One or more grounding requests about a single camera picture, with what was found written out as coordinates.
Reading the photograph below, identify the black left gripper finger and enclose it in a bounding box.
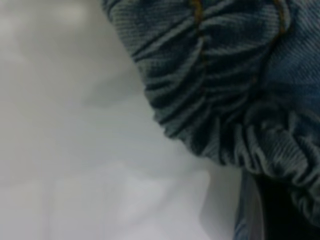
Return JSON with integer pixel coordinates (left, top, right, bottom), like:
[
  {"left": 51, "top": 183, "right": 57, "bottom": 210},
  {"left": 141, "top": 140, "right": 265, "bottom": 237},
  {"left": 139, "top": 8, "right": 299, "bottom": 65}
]
[{"left": 251, "top": 172, "right": 320, "bottom": 240}]

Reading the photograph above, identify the blue denim shorts basketball print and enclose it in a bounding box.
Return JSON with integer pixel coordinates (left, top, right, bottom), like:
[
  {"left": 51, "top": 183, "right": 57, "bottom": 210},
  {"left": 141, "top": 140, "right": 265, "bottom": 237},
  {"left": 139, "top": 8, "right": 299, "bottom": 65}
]
[{"left": 99, "top": 0, "right": 320, "bottom": 240}]

